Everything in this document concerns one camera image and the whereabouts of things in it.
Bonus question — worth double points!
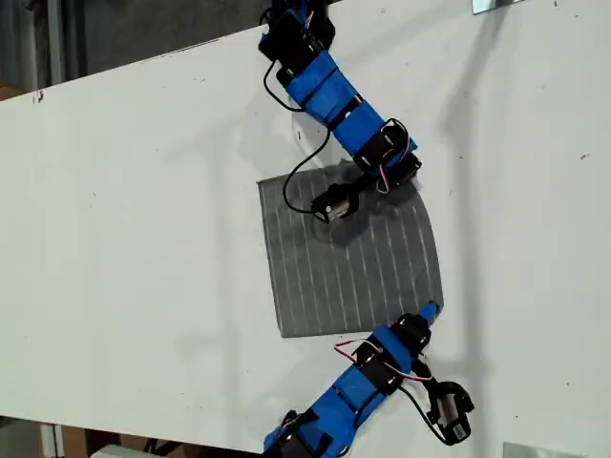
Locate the black camera cable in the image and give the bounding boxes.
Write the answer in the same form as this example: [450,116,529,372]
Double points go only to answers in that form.
[397,384,454,447]
[263,60,331,216]

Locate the white table leg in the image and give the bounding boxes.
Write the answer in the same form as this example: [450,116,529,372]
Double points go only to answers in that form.
[39,422,66,458]

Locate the black camera box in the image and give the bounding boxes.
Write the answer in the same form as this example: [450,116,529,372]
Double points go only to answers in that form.
[310,184,360,224]
[432,381,476,443]

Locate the grey striped towel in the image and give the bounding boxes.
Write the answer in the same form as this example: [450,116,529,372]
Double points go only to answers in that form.
[256,159,445,340]

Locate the white plastic container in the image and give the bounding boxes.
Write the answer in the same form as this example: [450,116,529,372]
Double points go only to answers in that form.
[88,443,147,458]

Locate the grey metal pillar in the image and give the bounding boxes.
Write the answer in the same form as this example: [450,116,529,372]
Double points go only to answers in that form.
[46,0,64,90]

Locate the red white servo wire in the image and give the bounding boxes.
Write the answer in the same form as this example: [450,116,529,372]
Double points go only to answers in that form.
[375,123,412,195]
[335,338,434,384]

